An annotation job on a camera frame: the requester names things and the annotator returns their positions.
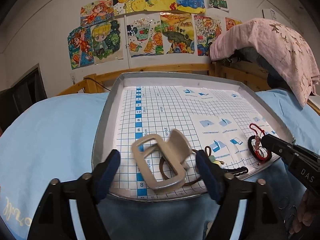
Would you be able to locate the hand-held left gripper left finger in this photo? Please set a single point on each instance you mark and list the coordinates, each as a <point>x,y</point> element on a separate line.
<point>107,175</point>

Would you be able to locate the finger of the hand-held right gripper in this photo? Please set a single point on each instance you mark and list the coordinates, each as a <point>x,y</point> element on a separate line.
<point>277,146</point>

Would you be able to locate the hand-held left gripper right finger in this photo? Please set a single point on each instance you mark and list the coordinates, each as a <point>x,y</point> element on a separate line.
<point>208,177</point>

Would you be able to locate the small black hair clip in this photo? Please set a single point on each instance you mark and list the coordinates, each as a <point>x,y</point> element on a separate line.
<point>237,172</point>

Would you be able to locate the beige hair claw clip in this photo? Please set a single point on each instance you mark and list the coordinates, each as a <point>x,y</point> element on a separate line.
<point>160,160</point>

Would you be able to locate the grey tray with grid liner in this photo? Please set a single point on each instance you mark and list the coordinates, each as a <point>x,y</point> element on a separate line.
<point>175,110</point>

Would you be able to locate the person's right hand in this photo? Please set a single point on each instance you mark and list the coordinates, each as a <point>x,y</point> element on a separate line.
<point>308,215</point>

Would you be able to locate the light blue printed bed sheet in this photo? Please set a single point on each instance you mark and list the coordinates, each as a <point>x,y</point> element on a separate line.
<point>50,142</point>

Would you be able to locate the pink floral blanket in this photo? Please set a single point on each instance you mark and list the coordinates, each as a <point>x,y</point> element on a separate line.
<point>275,45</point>

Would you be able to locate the white air conditioner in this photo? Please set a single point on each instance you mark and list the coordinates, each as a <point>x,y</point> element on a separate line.
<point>269,14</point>

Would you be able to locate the white wall outlet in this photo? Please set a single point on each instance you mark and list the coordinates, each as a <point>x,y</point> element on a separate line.
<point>73,78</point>

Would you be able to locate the small wall door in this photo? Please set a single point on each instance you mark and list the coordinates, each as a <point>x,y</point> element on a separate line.
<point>22,95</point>

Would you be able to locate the group of colourful wall drawings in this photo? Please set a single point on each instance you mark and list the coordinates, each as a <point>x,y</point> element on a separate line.
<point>150,22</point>

